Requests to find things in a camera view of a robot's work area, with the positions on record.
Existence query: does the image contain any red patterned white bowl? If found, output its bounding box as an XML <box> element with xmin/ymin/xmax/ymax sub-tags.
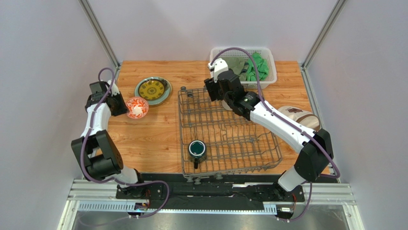
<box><xmin>125</xmin><ymin>97</ymin><xmax>149</xmax><ymax>119</ymax></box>

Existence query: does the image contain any aluminium frame post left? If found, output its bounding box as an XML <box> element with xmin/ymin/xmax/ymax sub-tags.
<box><xmin>79</xmin><ymin>0</ymin><xmax>121</xmax><ymax>70</ymax></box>

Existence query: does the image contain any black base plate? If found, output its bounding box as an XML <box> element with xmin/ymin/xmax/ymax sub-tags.
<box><xmin>113</xmin><ymin>173</ymin><xmax>306</xmax><ymax>212</ymax></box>

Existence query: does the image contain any grey wire dish rack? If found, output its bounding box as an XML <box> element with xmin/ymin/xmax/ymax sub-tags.
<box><xmin>178</xmin><ymin>86</ymin><xmax>283</xmax><ymax>182</ymax></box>

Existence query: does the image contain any cream bird plate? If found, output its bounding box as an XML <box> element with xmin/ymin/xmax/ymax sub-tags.
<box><xmin>167</xmin><ymin>81</ymin><xmax>173</xmax><ymax>95</ymax></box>

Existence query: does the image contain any bright green cloth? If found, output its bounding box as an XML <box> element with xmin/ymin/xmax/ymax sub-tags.
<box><xmin>246</xmin><ymin>52</ymin><xmax>270</xmax><ymax>81</ymax></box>

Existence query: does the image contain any white plastic basket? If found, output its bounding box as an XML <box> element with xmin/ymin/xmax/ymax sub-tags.
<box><xmin>210</xmin><ymin>47</ymin><xmax>277</xmax><ymax>89</ymax></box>

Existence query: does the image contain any aluminium frame post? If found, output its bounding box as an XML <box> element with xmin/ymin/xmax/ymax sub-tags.
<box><xmin>302</xmin><ymin>0</ymin><xmax>348</xmax><ymax>69</ymax></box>
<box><xmin>79</xmin><ymin>0</ymin><xmax>121</xmax><ymax>70</ymax></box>

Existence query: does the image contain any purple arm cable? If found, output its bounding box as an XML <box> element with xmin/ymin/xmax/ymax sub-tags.
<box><xmin>210</xmin><ymin>47</ymin><xmax>341</xmax><ymax>223</ymax></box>
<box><xmin>79</xmin><ymin>67</ymin><xmax>170</xmax><ymax>219</ymax></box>

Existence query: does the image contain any olive green cloth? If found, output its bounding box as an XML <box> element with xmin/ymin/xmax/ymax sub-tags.
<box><xmin>222</xmin><ymin>57</ymin><xmax>248</xmax><ymax>81</ymax></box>

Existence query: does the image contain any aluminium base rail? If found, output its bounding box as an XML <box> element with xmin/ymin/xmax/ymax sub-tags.
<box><xmin>58</xmin><ymin>180</ymin><xmax>364</xmax><ymax>230</ymax></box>

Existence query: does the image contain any beige plastic cup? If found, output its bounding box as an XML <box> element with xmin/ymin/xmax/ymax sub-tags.
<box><xmin>221</xmin><ymin>100</ymin><xmax>232</xmax><ymax>111</ymax></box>

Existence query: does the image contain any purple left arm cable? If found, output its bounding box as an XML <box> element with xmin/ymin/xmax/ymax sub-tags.
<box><xmin>79</xmin><ymin>67</ymin><xmax>170</xmax><ymax>219</ymax></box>

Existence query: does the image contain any cream brown cap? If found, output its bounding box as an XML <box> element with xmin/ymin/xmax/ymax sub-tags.
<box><xmin>278</xmin><ymin>106</ymin><xmax>320</xmax><ymax>132</ymax></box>

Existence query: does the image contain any yellow patterned plate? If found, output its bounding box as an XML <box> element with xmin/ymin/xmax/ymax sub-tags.
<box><xmin>136</xmin><ymin>79</ymin><xmax>166</xmax><ymax>100</ymax></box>

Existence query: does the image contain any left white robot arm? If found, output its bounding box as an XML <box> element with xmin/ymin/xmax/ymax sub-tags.
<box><xmin>71</xmin><ymin>80</ymin><xmax>144</xmax><ymax>192</ymax></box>

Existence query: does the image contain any dark green mug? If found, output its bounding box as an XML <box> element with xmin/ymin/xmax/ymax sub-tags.
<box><xmin>187</xmin><ymin>140</ymin><xmax>207</xmax><ymax>169</ymax></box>

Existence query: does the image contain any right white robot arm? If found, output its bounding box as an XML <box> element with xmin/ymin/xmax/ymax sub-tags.
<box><xmin>204</xmin><ymin>70</ymin><xmax>333</xmax><ymax>192</ymax></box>

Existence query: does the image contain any aluminium frame post right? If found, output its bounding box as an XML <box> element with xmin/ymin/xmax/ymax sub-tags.
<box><xmin>302</xmin><ymin>0</ymin><xmax>348</xmax><ymax>69</ymax></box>

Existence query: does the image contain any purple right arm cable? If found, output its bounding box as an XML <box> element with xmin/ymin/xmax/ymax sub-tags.
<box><xmin>210</xmin><ymin>47</ymin><xmax>341</xmax><ymax>223</ymax></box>

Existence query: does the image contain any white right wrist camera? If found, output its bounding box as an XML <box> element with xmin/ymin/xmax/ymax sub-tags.
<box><xmin>207</xmin><ymin>58</ymin><xmax>229</xmax><ymax>82</ymax></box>

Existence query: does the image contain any pale green flower plate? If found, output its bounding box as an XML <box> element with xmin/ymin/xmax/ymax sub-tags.
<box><xmin>134</xmin><ymin>76</ymin><xmax>170</xmax><ymax>106</ymax></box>

